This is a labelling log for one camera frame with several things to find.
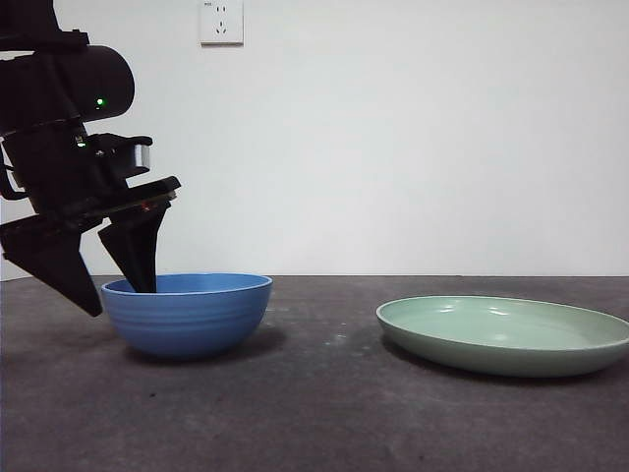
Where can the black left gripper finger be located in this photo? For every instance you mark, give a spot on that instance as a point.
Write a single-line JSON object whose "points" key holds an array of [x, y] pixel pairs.
{"points": [[54, 260], [135, 246]]}

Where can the blue ribbed bowl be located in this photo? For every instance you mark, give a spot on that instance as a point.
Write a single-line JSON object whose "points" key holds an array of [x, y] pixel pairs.
{"points": [[196, 324]]}

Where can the green round plate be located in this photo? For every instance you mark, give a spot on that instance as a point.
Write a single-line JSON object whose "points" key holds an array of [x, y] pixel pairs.
{"points": [[491, 356]]}

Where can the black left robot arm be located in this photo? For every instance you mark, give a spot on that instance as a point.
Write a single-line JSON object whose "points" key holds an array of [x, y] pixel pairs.
{"points": [[44, 83]]}

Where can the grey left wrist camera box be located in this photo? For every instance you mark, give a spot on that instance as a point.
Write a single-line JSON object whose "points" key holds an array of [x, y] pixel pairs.
{"points": [[140, 155]]}

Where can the white wall socket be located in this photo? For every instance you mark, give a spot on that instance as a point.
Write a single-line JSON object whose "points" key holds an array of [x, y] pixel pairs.
{"points": [[221, 37]]}

